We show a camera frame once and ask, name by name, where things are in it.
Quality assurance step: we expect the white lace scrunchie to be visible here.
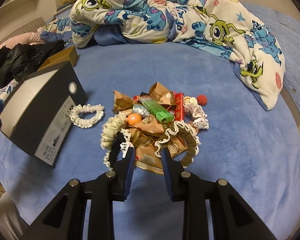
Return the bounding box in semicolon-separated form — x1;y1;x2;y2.
69;104;104;129

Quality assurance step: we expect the monster cartoon comforter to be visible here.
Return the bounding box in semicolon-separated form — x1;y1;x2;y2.
70;0;285;111

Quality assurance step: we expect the black puffer jacket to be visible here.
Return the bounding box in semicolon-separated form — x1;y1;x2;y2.
0;40;65;88

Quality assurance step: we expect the scream print pillow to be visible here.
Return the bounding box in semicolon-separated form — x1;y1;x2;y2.
0;80;18;103

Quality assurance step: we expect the cream crochet scrunchie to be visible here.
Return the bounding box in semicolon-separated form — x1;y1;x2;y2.
100;114;128;150

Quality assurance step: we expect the green snack stick packet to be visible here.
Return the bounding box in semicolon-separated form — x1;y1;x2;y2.
139;95;174;124

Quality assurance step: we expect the pink quilted blanket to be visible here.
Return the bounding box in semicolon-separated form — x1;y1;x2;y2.
0;32;45;49

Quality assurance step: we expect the brown pyramid snack packet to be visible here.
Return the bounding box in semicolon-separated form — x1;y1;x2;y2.
113;90;134;114
135;137;164;175

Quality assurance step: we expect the white cat hair tie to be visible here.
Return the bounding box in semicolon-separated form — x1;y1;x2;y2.
185;104;210;131

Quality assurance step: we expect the dark open shoe box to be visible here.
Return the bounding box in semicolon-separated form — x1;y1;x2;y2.
0;61;87;167

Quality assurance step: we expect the black cream lace scrunchie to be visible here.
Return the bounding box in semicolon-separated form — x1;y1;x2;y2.
103;129;134;170

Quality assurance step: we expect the brown lace trim scrunchie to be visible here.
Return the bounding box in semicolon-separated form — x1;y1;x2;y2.
154;121;201;167

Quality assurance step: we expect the small brown cardboard box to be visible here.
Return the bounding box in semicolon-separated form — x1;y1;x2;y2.
38;46;78;70

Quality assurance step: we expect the red pompom hair tie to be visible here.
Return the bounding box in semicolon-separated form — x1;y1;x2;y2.
196;94;209;106

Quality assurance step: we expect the red candy packet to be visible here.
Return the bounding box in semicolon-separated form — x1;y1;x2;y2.
175;93;185;121

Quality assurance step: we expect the orange round candy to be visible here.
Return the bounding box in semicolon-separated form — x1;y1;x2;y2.
127;113;142;126

